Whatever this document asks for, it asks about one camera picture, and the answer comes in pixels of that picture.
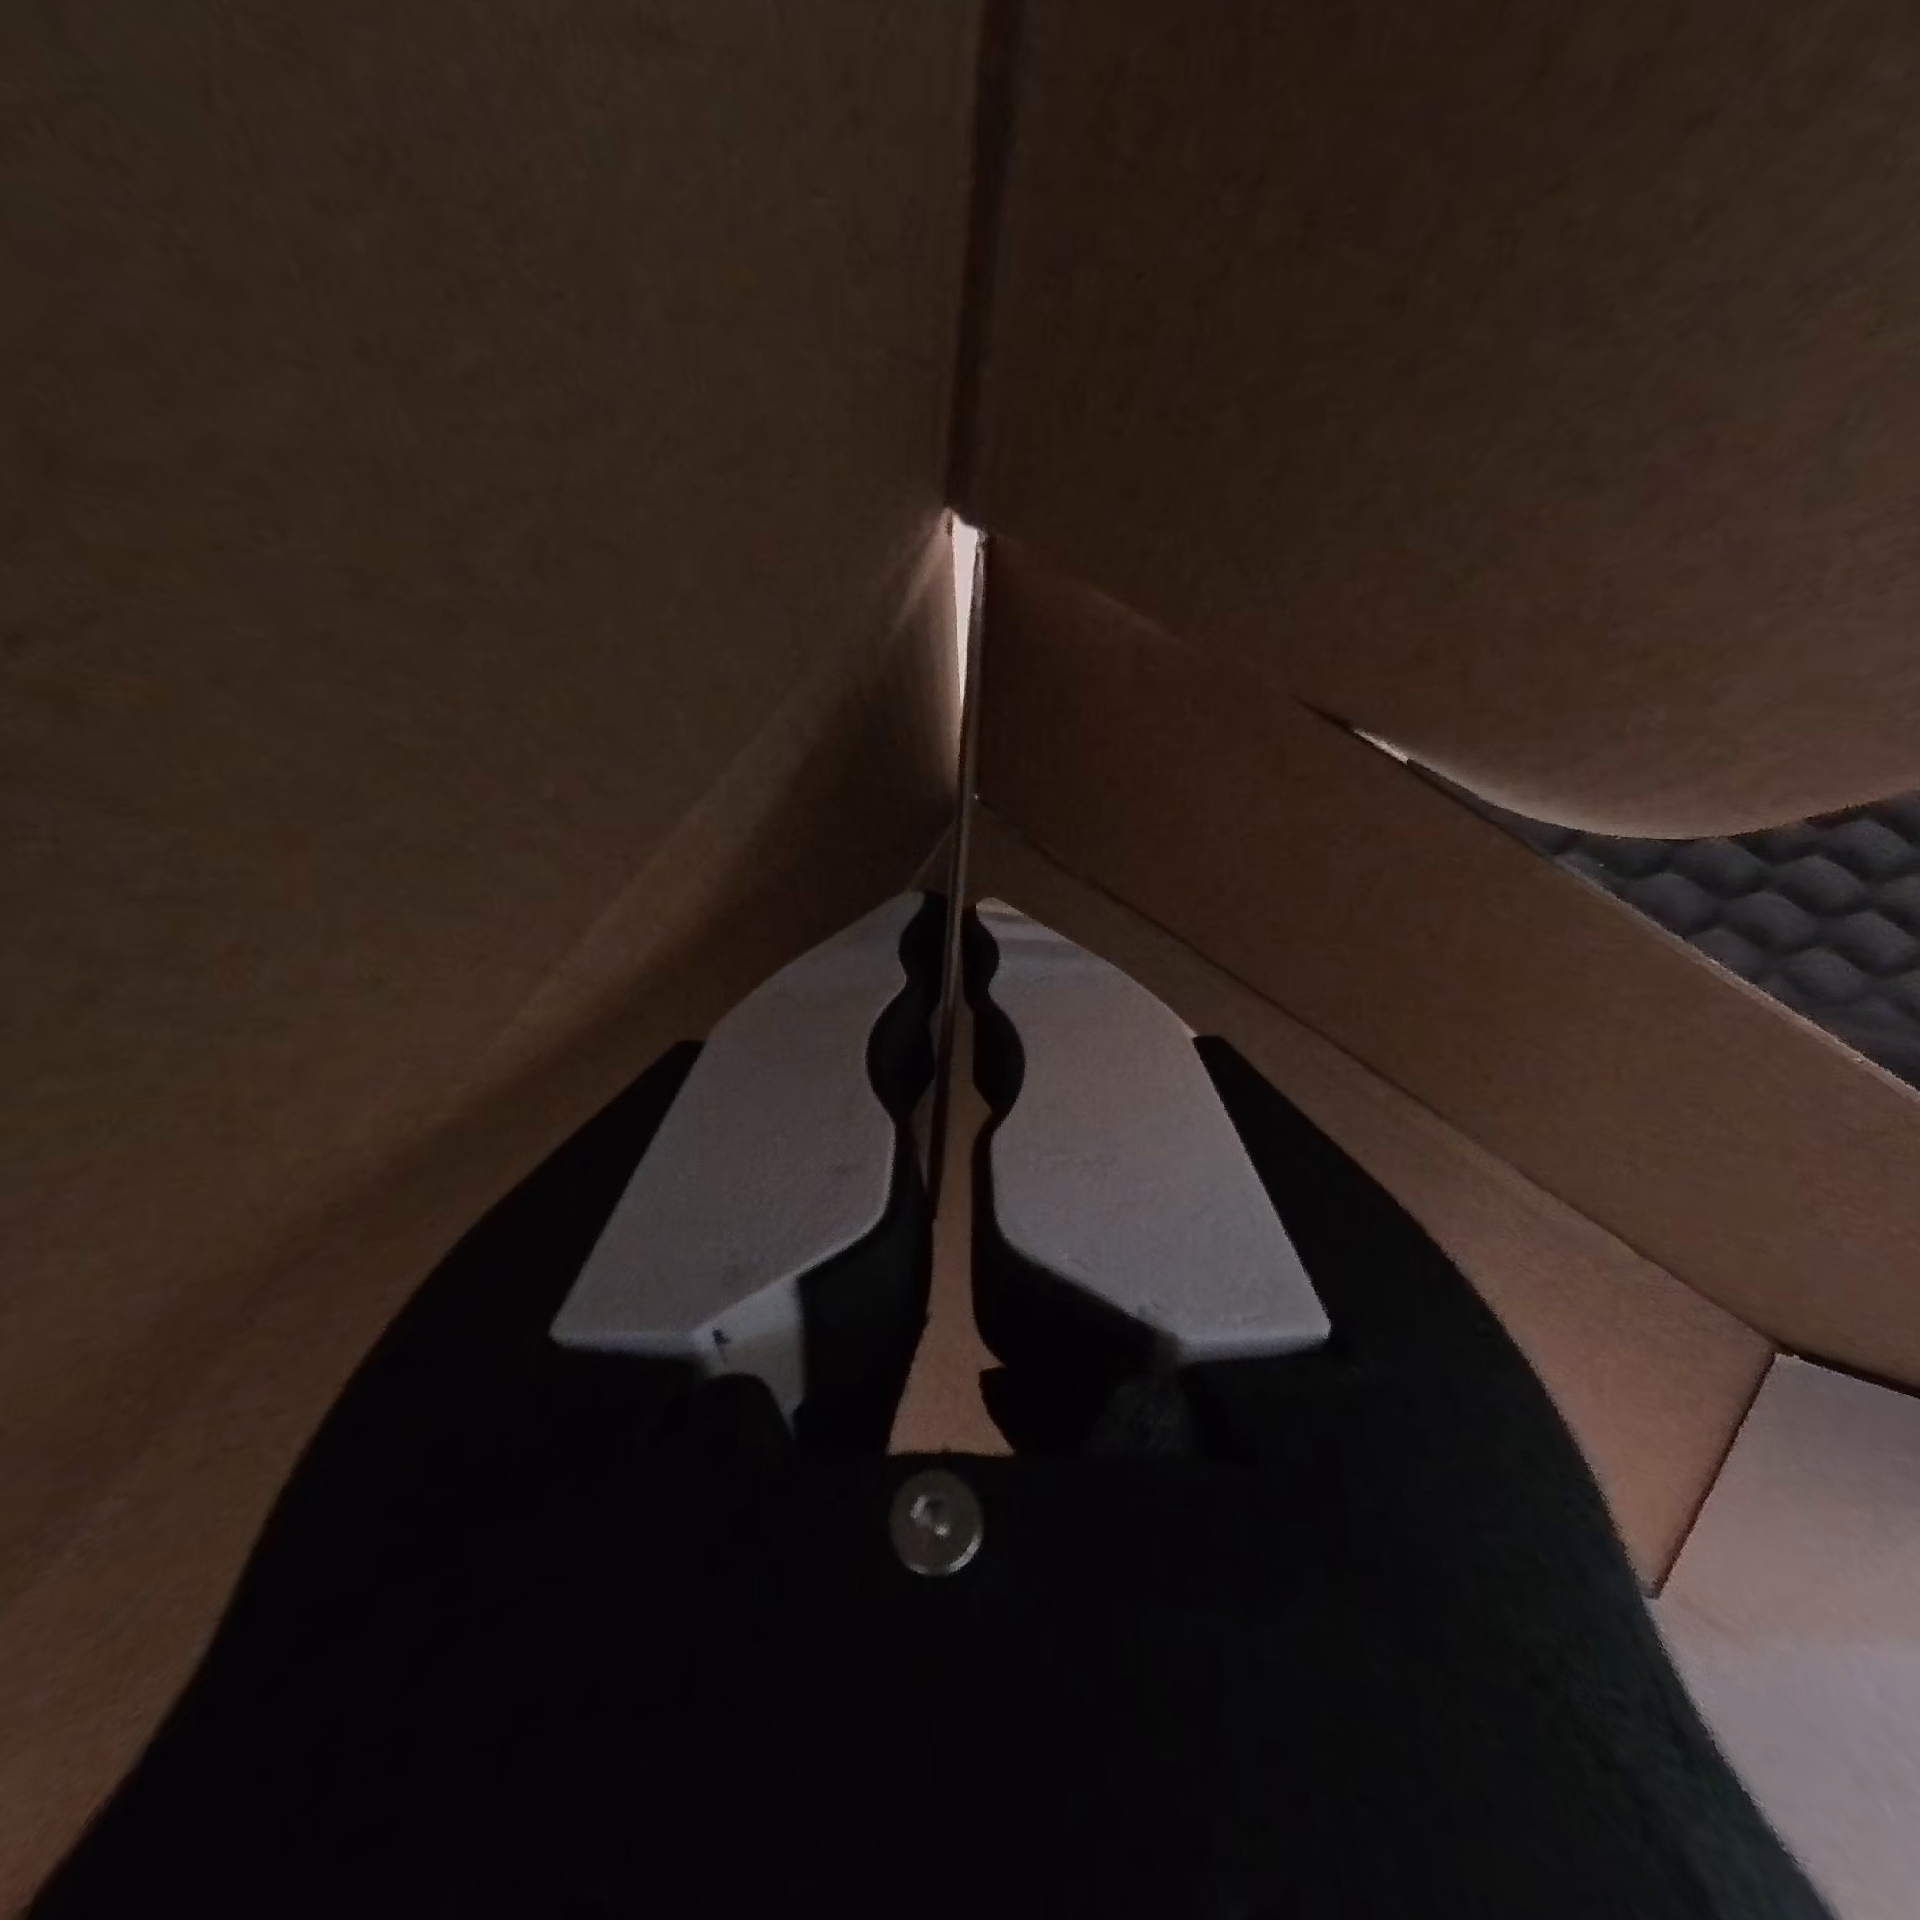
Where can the dark honeycomb textured material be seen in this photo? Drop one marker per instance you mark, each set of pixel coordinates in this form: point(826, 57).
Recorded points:
point(1771, 914)

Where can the cardboard mailer box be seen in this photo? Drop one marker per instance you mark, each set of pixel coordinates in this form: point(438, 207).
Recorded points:
point(452, 451)

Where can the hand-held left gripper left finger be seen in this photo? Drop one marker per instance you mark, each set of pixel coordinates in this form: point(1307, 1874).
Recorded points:
point(749, 1155)

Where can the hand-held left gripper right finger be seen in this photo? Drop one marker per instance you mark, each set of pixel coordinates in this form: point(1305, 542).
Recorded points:
point(1141, 1169)

